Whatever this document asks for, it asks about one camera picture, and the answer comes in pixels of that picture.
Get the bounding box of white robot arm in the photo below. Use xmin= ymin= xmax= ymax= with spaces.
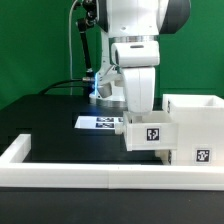
xmin=90 ymin=0 xmax=191 ymax=114

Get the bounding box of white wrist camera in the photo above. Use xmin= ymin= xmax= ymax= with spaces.
xmin=111 ymin=41 xmax=160 ymax=68

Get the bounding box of white drawer cabinet box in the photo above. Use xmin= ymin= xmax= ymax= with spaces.
xmin=162 ymin=94 xmax=224 ymax=167

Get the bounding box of white marker tag sheet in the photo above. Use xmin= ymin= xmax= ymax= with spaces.
xmin=74 ymin=116 xmax=123 ymax=130

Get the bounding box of black cable bundle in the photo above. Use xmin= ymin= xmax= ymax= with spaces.
xmin=38 ymin=78 xmax=96 ymax=96

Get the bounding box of white front drawer tray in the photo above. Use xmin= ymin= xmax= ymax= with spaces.
xmin=155 ymin=150 xmax=172 ymax=165

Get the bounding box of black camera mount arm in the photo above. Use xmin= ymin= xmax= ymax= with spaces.
xmin=77 ymin=0 xmax=97 ymax=82

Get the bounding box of white U-shaped table fence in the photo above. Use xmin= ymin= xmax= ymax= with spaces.
xmin=0 ymin=134 xmax=224 ymax=191

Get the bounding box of white drawer tray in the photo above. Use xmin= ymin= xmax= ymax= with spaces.
xmin=155 ymin=150 xmax=172 ymax=165
xmin=115 ymin=111 xmax=178 ymax=151

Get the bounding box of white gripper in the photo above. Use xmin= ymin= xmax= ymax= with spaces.
xmin=122 ymin=67 xmax=155 ymax=114

